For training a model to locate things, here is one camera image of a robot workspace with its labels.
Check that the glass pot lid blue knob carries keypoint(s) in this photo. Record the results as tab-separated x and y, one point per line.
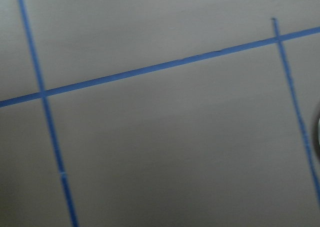
315	133

